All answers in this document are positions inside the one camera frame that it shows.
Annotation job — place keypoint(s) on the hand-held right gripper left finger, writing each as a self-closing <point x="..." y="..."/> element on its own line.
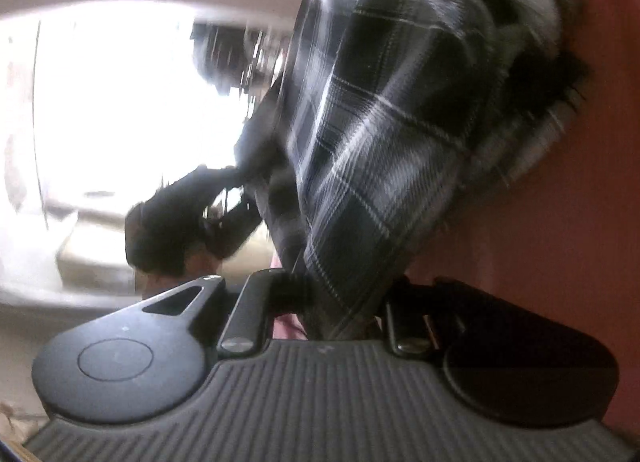
<point x="250" y="307"/>

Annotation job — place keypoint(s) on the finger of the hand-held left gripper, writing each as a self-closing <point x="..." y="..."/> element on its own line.
<point x="222" y="177"/>
<point x="235" y="227"/>

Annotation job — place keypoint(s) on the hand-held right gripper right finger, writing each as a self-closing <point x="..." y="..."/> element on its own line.
<point x="407" y="322"/>

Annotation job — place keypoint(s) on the black white plaid pants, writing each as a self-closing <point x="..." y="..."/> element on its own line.
<point x="390" y="117"/>

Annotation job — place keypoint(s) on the black wheelchair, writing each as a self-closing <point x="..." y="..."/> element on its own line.
<point x="235" y="57"/>

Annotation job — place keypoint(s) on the pink floral blanket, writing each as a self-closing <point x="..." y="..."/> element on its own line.
<point x="550" y="217"/>

